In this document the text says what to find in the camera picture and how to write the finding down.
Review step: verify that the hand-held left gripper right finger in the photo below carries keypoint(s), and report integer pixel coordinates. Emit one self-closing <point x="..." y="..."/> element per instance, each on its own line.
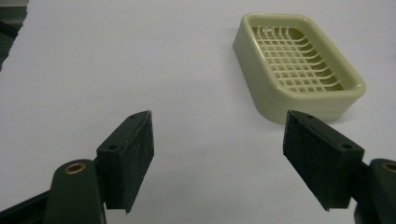
<point x="320" y="161"/>

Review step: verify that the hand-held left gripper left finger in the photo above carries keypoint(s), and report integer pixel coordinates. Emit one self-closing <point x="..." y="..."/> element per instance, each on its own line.
<point x="124" y="161"/>

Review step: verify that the pale green soap dish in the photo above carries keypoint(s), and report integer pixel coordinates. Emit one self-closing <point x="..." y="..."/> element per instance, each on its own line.
<point x="299" y="67"/>

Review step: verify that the dark cloth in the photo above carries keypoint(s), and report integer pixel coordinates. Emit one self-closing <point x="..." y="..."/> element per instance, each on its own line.
<point x="9" y="29"/>

